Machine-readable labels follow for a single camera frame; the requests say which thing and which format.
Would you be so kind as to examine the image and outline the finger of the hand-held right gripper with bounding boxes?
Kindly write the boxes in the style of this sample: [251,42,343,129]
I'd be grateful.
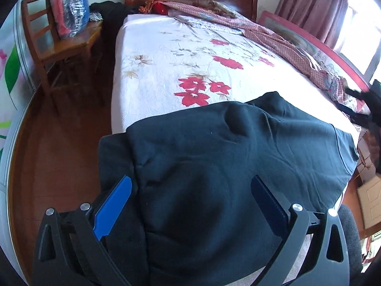
[345,86,371,100]
[333,100,371,126]

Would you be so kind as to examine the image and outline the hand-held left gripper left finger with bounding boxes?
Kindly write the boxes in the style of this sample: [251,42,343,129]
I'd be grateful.
[31,175,133,286]

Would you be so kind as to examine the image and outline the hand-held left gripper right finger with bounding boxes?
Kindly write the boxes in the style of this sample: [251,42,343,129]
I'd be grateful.
[251,175,351,286]

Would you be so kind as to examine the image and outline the dark teal sweatshirt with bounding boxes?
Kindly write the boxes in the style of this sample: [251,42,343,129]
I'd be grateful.
[98,91,361,286]

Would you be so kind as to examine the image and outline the window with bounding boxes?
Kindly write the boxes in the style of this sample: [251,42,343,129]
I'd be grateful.
[333,0,381,81]

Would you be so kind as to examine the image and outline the cream cabinet door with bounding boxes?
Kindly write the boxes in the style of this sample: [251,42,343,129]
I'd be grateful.
[356,175,381,231]

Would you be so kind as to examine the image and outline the grey fabric seat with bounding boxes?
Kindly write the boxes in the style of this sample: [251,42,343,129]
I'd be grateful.
[338,204,363,275]

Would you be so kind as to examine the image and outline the pink curtain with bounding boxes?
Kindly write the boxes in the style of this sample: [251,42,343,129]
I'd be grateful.
[275,0,350,50]

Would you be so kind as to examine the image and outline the red patterned quilt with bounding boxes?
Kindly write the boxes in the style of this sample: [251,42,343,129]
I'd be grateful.
[162,0,366,111]

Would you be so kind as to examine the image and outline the bed with white floral sheet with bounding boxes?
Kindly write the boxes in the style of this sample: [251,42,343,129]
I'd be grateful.
[111,13,361,286]

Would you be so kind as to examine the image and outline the white wardrobe with flower print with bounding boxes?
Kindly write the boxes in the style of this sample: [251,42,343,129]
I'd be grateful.
[0,0,39,275]

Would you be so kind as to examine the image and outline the wooden chair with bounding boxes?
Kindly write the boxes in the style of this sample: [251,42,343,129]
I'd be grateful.
[21,0,105,108]

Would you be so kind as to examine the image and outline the black cloth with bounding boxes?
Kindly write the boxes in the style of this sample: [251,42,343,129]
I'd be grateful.
[89,1,140,66]

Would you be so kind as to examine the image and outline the clear plastic bag of clothes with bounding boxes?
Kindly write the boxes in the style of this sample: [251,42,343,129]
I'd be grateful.
[49,0,90,40]

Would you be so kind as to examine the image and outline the red pillow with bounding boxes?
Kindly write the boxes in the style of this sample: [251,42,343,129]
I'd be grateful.
[139,0,171,16]

